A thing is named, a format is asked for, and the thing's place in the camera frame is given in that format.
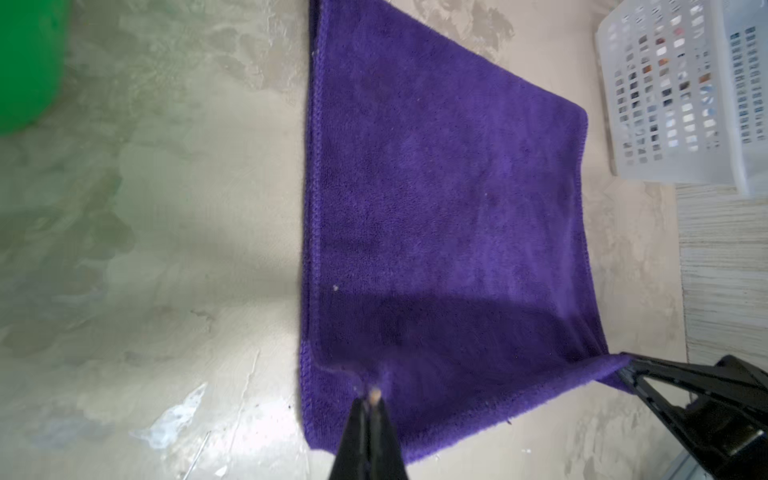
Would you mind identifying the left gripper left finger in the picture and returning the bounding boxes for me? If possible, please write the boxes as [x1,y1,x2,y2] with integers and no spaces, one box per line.
[329,398,369,480]

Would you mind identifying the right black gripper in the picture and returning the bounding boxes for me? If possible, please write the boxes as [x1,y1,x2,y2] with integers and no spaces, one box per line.
[618,355,767,479]

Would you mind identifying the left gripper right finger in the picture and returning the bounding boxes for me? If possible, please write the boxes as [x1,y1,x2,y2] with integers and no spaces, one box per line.
[368,398,409,480]

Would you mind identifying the green plastic basket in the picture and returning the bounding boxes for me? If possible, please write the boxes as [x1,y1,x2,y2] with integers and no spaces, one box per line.
[1,0,70,135]

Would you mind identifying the purple towel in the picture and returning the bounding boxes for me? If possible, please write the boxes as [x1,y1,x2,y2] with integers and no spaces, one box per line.
[300,1,628,462]

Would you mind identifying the white plastic basket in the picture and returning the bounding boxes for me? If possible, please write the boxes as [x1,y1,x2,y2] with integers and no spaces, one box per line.
[595,0,767,197]

